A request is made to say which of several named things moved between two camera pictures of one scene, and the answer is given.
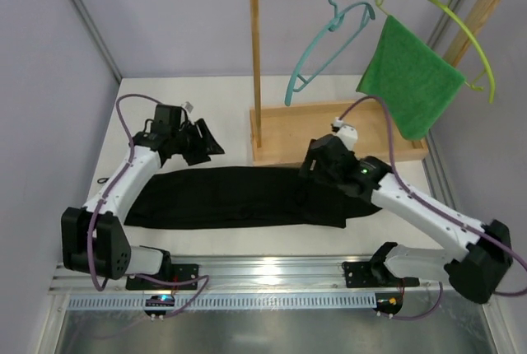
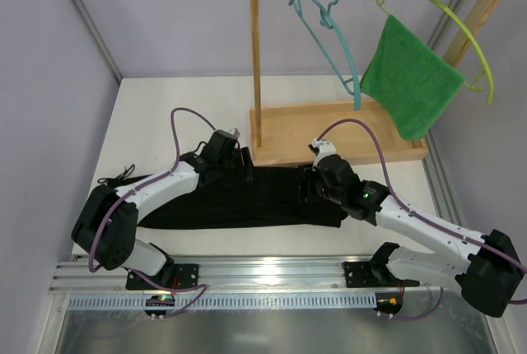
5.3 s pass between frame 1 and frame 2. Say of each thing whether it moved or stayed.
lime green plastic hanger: stayed
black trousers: stayed
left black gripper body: moved
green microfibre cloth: stayed
